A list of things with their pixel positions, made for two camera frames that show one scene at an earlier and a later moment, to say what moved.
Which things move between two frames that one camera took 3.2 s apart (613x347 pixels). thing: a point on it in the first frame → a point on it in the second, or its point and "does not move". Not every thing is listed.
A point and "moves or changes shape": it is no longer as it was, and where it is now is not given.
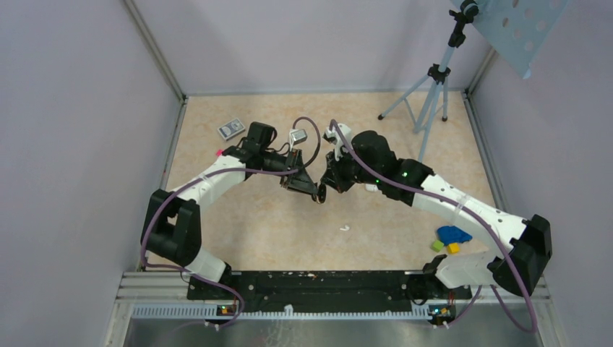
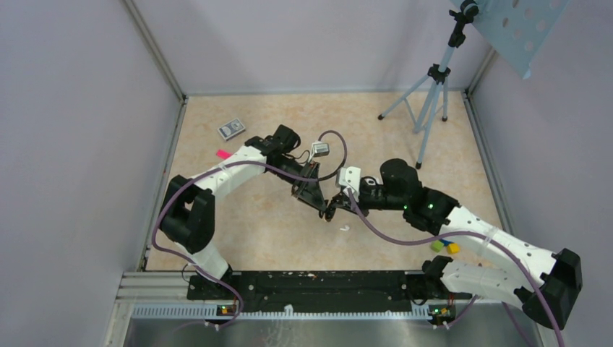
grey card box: (231, 129) does not move
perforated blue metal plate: (519, 28) does not move
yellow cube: (453, 248) does not move
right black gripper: (333, 176) → (342, 200)
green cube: (437, 246) does not move
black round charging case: (322, 193) moves or changes shape
